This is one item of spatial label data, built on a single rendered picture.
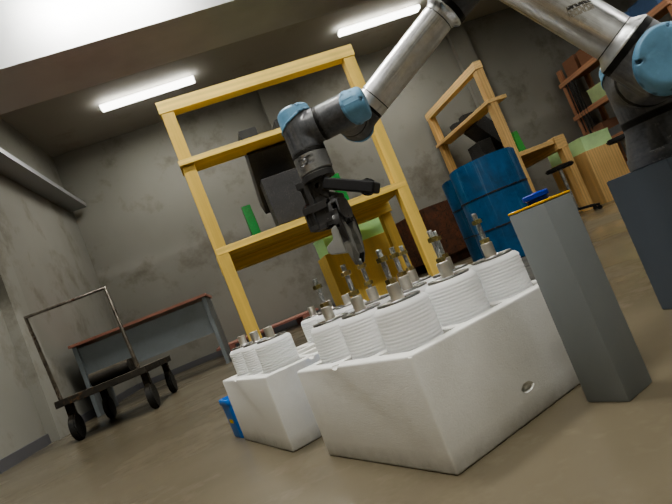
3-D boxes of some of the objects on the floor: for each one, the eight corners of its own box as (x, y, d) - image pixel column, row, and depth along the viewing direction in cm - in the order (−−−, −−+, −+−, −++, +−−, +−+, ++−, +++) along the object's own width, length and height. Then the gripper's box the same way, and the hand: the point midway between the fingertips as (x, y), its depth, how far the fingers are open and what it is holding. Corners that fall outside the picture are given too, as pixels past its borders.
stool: (591, 213, 574) (568, 160, 578) (551, 227, 614) (530, 177, 617) (613, 203, 606) (591, 152, 609) (573, 217, 645) (553, 169, 649)
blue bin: (313, 395, 180) (299, 361, 181) (326, 395, 171) (312, 359, 171) (231, 437, 166) (217, 400, 167) (241, 439, 156) (226, 401, 157)
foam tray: (459, 375, 129) (430, 306, 130) (605, 365, 96) (565, 271, 97) (329, 455, 108) (296, 371, 109) (458, 476, 75) (409, 356, 76)
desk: (114, 406, 575) (91, 342, 580) (235, 356, 599) (211, 295, 603) (94, 419, 505) (67, 346, 509) (231, 361, 528) (205, 292, 532)
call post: (611, 383, 87) (535, 205, 88) (653, 381, 81) (571, 191, 82) (587, 402, 83) (507, 216, 85) (629, 402, 77) (543, 202, 79)
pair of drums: (516, 249, 493) (482, 169, 498) (584, 231, 387) (541, 131, 392) (453, 275, 483) (419, 194, 488) (505, 265, 377) (461, 161, 382)
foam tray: (353, 382, 174) (332, 330, 175) (422, 380, 140) (396, 315, 141) (244, 439, 155) (221, 380, 156) (293, 452, 121) (264, 377, 122)
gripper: (308, 184, 123) (343, 271, 122) (286, 183, 113) (324, 277, 111) (340, 168, 120) (376, 257, 118) (321, 165, 109) (361, 262, 108)
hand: (360, 256), depth 114 cm, fingers open, 3 cm apart
